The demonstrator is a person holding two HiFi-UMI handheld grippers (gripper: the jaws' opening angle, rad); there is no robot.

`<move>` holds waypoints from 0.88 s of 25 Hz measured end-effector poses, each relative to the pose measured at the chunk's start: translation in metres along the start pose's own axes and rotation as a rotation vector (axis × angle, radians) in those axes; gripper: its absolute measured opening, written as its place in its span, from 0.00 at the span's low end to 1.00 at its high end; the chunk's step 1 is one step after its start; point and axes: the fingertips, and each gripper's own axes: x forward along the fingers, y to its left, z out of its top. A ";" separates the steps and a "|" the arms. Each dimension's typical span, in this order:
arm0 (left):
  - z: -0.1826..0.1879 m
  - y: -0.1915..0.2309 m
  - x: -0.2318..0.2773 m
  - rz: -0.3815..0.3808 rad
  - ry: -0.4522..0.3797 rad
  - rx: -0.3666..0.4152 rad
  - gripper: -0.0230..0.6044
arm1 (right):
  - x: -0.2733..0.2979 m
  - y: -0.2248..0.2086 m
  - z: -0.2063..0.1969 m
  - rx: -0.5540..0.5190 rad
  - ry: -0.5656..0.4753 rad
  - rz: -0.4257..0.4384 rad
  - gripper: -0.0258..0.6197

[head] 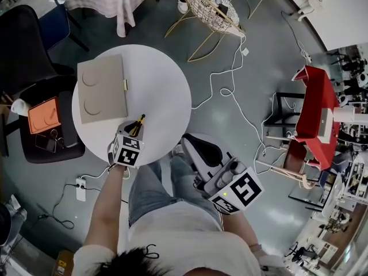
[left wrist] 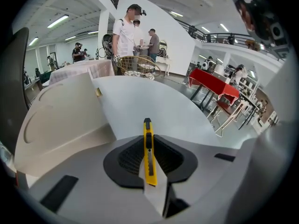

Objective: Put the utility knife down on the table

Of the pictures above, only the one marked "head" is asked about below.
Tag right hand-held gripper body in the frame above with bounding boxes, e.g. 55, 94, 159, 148
198, 159, 265, 214

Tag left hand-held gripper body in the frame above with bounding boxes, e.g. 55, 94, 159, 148
108, 128, 144, 169

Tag person's left forearm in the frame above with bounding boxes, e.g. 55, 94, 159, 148
83, 164, 129, 251

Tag person's right forearm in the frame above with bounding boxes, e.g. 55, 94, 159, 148
223, 210, 260, 248

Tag flat beige box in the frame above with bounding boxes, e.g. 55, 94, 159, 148
76, 53, 129, 125

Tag round white table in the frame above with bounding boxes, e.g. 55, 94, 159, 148
71, 44, 193, 169

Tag person's legs in jeans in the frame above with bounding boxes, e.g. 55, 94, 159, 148
128, 155, 225, 230

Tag wooden chair with red seat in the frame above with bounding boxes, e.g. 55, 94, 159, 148
255, 138, 317, 189

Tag eyeglasses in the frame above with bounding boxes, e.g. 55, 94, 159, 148
50, 129, 66, 150

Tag person's light t-shirt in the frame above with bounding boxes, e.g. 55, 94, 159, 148
74, 202, 288, 276

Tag black tablet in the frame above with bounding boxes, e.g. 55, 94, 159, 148
34, 133, 56, 152

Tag orange box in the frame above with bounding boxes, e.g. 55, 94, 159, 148
28, 97, 62, 135

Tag white box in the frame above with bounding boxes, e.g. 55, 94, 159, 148
318, 108, 336, 143

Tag white cup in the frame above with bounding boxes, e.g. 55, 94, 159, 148
10, 98, 29, 115

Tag black mesh office chair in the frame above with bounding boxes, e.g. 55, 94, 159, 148
0, 4, 86, 164

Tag blue chair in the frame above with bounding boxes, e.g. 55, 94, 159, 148
39, 4, 90, 53

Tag white cylinder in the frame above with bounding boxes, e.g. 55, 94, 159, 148
333, 106, 357, 123

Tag cardboard box with yellow label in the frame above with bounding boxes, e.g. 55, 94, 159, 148
56, 250, 75, 276

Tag looped white cable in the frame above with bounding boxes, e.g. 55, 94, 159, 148
220, 87, 288, 175

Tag black metal stool frame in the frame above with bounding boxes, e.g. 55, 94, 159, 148
263, 92, 305, 139

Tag black cable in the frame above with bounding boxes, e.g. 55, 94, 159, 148
37, 182, 79, 230

